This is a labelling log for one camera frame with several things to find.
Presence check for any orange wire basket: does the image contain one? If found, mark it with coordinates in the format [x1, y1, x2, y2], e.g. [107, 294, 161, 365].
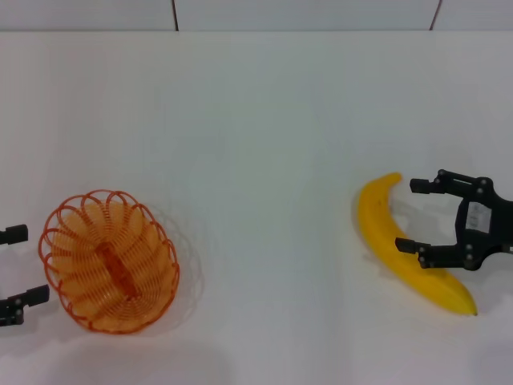
[38, 189, 180, 334]

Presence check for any yellow banana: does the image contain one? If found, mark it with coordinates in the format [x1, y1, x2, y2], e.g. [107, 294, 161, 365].
[354, 172, 479, 317]

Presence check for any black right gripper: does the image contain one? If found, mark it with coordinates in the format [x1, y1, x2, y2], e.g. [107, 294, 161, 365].
[394, 169, 513, 272]

